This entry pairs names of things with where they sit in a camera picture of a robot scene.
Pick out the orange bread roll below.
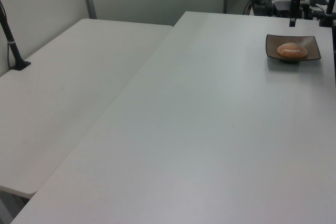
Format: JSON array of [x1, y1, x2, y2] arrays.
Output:
[[277, 42, 308, 59]]

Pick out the brown square ceramic plate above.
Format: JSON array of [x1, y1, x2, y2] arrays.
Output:
[[265, 34, 322, 64]]

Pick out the white side table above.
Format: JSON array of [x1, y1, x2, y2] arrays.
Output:
[[0, 18, 174, 200]]

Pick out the black equipment box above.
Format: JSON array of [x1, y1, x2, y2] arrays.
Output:
[[251, 0, 274, 16]]

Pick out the silver equipment box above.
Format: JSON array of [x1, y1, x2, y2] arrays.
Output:
[[272, 0, 292, 17]]

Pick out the black pole with clamp base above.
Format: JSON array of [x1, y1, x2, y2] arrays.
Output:
[[0, 0, 32, 71]]

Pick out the black clamp stand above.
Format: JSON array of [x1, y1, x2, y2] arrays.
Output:
[[319, 0, 336, 27]]

